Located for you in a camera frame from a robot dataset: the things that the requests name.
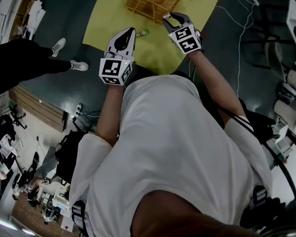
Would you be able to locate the black backpack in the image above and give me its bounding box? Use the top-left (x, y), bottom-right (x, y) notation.
top-left (239, 197), bottom-right (296, 229)

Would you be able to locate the black office chair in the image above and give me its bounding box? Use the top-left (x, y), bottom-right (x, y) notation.
top-left (0, 104), bottom-right (28, 143)

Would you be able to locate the grey chair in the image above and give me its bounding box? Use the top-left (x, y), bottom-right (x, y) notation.
top-left (263, 40), bottom-right (287, 82)

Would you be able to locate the black white harness strap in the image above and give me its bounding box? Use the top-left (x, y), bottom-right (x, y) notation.
top-left (251, 185), bottom-right (268, 208)
top-left (71, 200), bottom-right (88, 237)

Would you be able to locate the white floor cable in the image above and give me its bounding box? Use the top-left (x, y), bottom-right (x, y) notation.
top-left (187, 0), bottom-right (259, 98)

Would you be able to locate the person's neck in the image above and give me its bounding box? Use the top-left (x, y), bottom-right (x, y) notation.
top-left (132, 190), bottom-right (237, 232)

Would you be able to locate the person's right forearm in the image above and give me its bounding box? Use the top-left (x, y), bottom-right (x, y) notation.
top-left (187, 50), bottom-right (247, 123)

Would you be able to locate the brown cardboard stack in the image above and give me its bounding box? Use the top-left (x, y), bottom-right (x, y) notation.
top-left (8, 0), bottom-right (42, 40)

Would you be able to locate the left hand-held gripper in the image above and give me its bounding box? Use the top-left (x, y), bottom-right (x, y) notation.
top-left (98, 27), bottom-right (137, 86)

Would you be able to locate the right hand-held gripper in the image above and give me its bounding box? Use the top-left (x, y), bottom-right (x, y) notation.
top-left (162, 11), bottom-right (204, 56)

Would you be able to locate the wooden two-tier rack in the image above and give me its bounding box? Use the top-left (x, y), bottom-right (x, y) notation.
top-left (125, 0), bottom-right (183, 24)

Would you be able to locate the pile of white sheets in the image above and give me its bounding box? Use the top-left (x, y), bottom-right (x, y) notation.
top-left (0, 0), bottom-right (46, 48)

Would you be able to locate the black cable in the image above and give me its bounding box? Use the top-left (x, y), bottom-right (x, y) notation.
top-left (218, 106), bottom-right (296, 199)

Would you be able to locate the person's left forearm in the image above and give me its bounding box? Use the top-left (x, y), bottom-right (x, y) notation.
top-left (95, 84), bottom-right (125, 148)

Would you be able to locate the wooden slatted panel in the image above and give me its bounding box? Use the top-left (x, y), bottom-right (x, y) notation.
top-left (8, 84), bottom-right (69, 133)

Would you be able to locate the person's white shirt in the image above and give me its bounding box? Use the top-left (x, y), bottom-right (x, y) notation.
top-left (69, 74), bottom-right (273, 237)

